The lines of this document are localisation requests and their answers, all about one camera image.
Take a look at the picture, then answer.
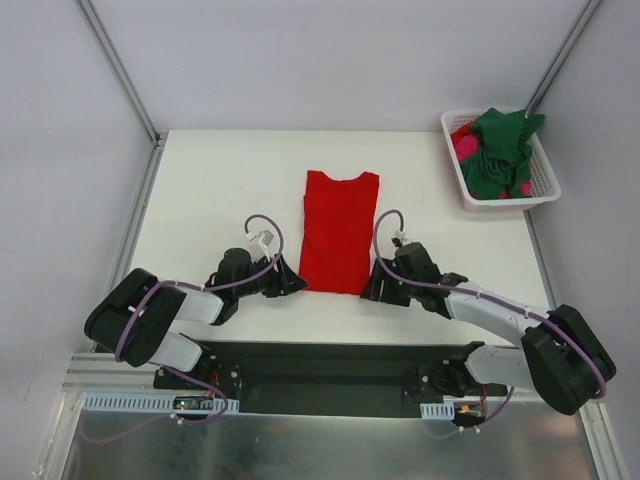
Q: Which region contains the green t-shirt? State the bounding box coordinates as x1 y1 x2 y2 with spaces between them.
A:
460 108 546 200

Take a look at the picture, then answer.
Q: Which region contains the red t-shirt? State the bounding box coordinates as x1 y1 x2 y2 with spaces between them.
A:
299 170 380 295

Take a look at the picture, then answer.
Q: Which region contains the white plastic basket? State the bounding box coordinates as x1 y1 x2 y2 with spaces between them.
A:
441 108 561 212

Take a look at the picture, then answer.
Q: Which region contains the left white cable duct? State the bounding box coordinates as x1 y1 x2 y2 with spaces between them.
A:
83 393 240 416

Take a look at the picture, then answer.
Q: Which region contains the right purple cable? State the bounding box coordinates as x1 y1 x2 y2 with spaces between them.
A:
372 209 609 434

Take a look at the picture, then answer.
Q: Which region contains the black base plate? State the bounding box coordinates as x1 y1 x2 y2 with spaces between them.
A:
152 339 519 416

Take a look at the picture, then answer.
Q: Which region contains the right white cable duct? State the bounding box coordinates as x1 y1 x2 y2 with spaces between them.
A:
420 401 456 421

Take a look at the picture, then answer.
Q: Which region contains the pink garment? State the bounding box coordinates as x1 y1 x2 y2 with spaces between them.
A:
451 123 481 163

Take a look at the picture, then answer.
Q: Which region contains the right aluminium frame post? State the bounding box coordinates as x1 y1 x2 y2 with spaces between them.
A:
525 0 606 116

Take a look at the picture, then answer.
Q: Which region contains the left aluminium frame post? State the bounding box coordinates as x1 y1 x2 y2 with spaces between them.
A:
74 0 169 146

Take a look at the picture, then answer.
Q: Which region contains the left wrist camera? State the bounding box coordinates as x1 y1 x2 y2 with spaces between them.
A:
246 230 274 260

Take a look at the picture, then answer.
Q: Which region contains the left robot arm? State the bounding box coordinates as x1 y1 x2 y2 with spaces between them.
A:
84 248 308 389

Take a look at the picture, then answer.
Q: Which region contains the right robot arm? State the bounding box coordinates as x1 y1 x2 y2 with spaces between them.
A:
361 239 617 415

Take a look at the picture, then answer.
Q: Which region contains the aluminium frame post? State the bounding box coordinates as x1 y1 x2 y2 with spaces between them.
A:
525 0 606 116
74 0 169 146

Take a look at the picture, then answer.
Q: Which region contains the white cable duct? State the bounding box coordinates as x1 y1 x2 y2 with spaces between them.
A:
420 401 456 421
83 393 240 416

